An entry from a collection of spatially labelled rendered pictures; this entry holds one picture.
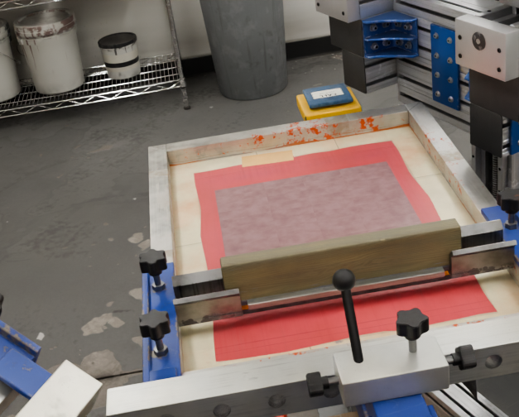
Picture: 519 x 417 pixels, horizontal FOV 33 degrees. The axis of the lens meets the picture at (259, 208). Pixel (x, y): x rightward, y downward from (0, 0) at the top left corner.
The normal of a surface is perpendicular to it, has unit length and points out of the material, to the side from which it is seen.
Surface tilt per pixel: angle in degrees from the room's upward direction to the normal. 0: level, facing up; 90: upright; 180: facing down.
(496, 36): 90
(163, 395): 0
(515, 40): 90
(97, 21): 90
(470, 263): 90
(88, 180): 0
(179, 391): 0
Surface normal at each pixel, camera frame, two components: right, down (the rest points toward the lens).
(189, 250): -0.13, -0.86
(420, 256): 0.11, 0.47
